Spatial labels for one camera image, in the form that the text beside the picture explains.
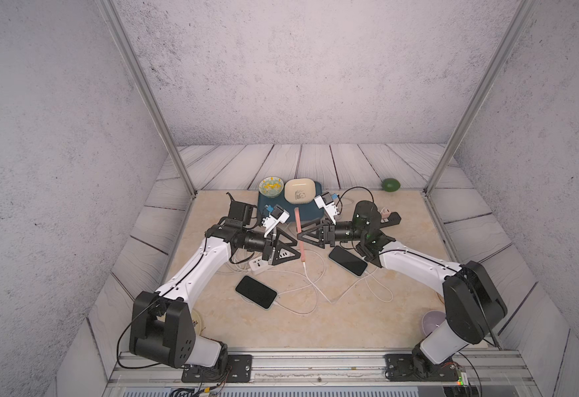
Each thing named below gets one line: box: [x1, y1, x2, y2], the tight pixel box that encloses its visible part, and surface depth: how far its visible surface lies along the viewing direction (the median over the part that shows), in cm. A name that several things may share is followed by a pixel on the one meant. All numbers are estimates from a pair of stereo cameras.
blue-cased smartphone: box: [327, 245, 369, 278], surface depth 96 cm
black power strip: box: [379, 211, 402, 229], surface depth 109 cm
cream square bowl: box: [283, 178, 317, 205], surface depth 119 cm
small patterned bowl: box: [258, 176, 285, 199], surface depth 121 cm
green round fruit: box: [381, 177, 402, 193], surface depth 122 cm
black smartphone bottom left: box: [234, 274, 279, 311], surface depth 90 cm
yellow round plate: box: [191, 309, 202, 338], surface depth 84 cm
